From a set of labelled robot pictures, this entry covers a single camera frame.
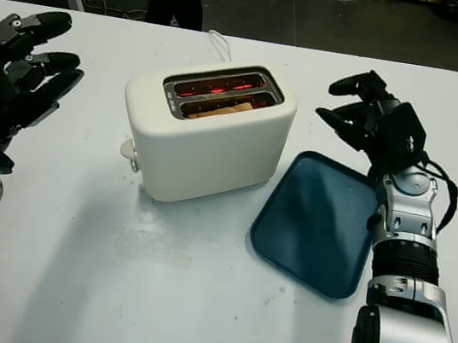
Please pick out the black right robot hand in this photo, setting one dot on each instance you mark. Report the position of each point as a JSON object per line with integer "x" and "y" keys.
{"x": 365, "y": 123}

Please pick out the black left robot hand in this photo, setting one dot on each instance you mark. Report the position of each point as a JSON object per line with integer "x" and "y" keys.
{"x": 5, "y": 82}

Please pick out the brown toast slice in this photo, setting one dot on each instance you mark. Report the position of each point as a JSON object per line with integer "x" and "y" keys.
{"x": 238, "y": 106}

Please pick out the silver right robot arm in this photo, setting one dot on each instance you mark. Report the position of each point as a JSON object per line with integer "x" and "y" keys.
{"x": 403, "y": 215}

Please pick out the cream two-slot toaster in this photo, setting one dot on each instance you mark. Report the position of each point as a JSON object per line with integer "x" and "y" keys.
{"x": 196, "y": 158}

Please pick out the dark blue plastic tray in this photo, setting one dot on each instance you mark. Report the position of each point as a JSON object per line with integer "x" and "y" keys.
{"x": 307, "y": 226}

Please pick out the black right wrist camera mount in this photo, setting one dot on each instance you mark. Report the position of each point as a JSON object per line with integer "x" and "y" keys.
{"x": 403, "y": 133}

